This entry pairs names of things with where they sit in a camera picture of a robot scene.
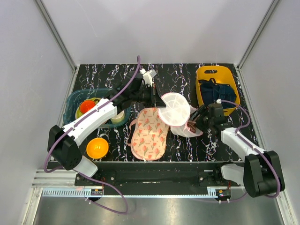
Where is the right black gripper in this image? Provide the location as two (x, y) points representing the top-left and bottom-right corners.
(186, 104), (214, 133)

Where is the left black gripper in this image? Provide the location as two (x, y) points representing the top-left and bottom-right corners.
(131, 83), (166, 108)

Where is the pink satin bra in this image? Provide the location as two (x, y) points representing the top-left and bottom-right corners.
(187, 120), (199, 133)

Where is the white mesh laundry bag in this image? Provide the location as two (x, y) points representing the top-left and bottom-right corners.
(158, 92), (203, 138)

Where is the dark blue lace bra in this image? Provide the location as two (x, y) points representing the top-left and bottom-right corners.
(213, 84), (237, 102)

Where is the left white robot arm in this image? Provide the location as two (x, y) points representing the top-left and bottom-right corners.
(48, 69), (166, 186)

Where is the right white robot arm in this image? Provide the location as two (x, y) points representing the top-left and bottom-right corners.
(190, 103), (285, 198)

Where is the navy blue bra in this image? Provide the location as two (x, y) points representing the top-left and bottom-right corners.
(198, 78), (219, 105)

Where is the yellow plastic basket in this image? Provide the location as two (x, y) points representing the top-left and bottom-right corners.
(195, 66), (240, 106)

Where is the orange plastic cup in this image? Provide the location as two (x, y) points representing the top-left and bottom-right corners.
(79, 100), (96, 114)

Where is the orange plastic bowl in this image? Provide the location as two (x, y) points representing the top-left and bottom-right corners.
(86, 137), (109, 159)

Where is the green dotted plate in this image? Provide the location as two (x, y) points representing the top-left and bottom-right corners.
(75, 97), (101, 119)

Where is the teal transparent plastic bin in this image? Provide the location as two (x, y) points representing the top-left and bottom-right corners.
(63, 88), (131, 128)

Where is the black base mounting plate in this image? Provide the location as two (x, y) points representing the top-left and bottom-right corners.
(74, 160), (244, 196)

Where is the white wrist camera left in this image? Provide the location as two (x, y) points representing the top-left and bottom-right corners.
(140, 69), (157, 86)

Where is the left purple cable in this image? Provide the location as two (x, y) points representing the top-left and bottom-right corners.
(44, 55), (142, 214)

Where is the purple cable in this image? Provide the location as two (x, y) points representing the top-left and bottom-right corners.
(44, 55), (142, 214)
(192, 99), (282, 203)

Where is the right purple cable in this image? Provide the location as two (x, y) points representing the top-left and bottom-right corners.
(192, 99), (282, 203)

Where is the aluminium frame rail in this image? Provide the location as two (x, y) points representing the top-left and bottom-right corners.
(35, 0), (79, 73)

